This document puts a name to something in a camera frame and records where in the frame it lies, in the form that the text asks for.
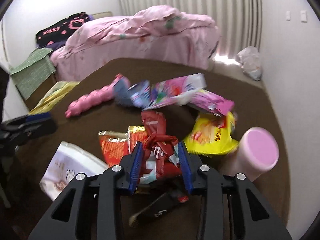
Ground pink caterpillar toy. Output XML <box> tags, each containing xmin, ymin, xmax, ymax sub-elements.
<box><xmin>65</xmin><ymin>74</ymin><xmax>130</xmax><ymax>118</ymax></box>

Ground green checkered cloth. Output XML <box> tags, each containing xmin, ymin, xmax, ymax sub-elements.
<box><xmin>9</xmin><ymin>48</ymin><xmax>56</xmax><ymax>100</ymax></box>

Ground red snack wrapper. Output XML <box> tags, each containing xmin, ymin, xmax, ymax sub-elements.
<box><xmin>139</xmin><ymin>111</ymin><xmax>182</xmax><ymax>184</ymax></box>

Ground white wall switch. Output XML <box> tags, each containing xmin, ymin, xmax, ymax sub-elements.
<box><xmin>300</xmin><ymin>10</ymin><xmax>308</xmax><ymax>23</ymax></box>

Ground red orange foil wrapper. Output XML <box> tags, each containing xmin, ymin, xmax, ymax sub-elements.
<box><xmin>98</xmin><ymin>126</ymin><xmax>148</xmax><ymax>167</ymax></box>

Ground yellow plastic trash bag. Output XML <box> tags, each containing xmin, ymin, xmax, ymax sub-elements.
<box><xmin>28</xmin><ymin>81</ymin><xmax>79</xmax><ymax>115</ymax></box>

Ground white paper bowl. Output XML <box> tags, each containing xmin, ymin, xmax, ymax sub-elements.
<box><xmin>40</xmin><ymin>141</ymin><xmax>108</xmax><ymax>201</ymax></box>

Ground black kitty pillow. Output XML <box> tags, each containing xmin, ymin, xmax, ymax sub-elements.
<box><xmin>36</xmin><ymin>12</ymin><xmax>93</xmax><ymax>50</ymax></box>

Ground yellow chips bag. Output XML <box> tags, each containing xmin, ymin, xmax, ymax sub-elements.
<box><xmin>183</xmin><ymin>112</ymin><xmax>239</xmax><ymax>157</ymax></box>

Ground white wall socket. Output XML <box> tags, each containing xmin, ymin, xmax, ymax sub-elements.
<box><xmin>286</xmin><ymin>11</ymin><xmax>291</xmax><ymax>21</ymax></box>

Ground pink cylindrical bottle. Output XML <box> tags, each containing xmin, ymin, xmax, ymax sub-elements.
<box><xmin>219</xmin><ymin>127</ymin><xmax>279</xmax><ymax>181</ymax></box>

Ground white plastic bag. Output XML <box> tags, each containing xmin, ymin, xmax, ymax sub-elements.
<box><xmin>236</xmin><ymin>46</ymin><xmax>263</xmax><ymax>81</ymax></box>

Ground pink floral bed duvet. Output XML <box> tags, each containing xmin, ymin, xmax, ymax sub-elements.
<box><xmin>50</xmin><ymin>5</ymin><xmax>221</xmax><ymax>81</ymax></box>

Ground blue wrapper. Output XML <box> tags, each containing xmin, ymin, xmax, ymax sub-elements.
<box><xmin>113</xmin><ymin>77</ymin><xmax>151</xmax><ymax>109</ymax></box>

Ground striped window curtain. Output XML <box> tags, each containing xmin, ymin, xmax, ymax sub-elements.
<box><xmin>120</xmin><ymin>0</ymin><xmax>262</xmax><ymax>58</ymax></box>

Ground pink snack wrapper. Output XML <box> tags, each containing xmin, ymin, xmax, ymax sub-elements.
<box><xmin>144</xmin><ymin>73</ymin><xmax>234</xmax><ymax>116</ymax></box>

